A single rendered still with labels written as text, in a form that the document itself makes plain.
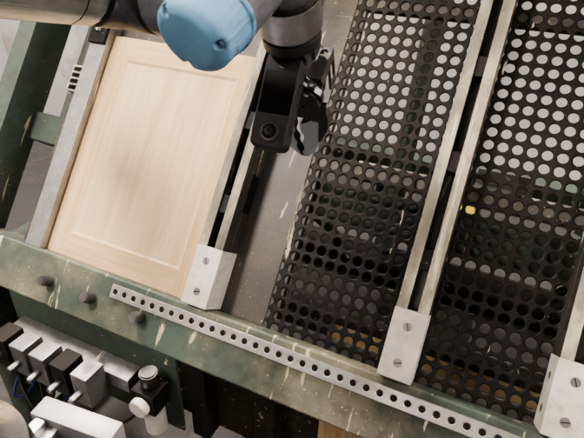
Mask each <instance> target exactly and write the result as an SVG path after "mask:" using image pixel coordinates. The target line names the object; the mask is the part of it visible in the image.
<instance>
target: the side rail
mask: <svg viewBox="0 0 584 438"><path fill-rule="evenodd" d="M71 26H72V25H70V24H60V23H39V22H29V21H20V24H19V26H18V29H17V33H16V36H15V39H14V42H13V44H12V47H11V50H10V54H9V57H8V60H7V63H6V65H5V68H4V71H3V75H2V78H1V81H0V228H5V226H6V223H7V221H8V218H9V215H10V211H11V208H12V205H13V202H14V200H15V197H16V194H17V190H18V187H19V184H20V182H21V179H22V176H23V172H24V169H25V166H26V163H27V161H28V157H29V154H30V150H31V147H32V144H33V142H34V140H32V139H29V134H30V130H31V127H32V124H33V122H34V119H35V116H36V113H37V112H38V111H39V112H43V111H44V108H45V105H46V103H47V100H48V97H49V94H50V90H51V87H52V84H53V81H54V78H55V75H56V71H57V68H58V65H59V63H60V60H61V57H62V54H63V50H64V47H65V44H66V42H67V39H68V36H69V33H70V29H71Z"/></svg>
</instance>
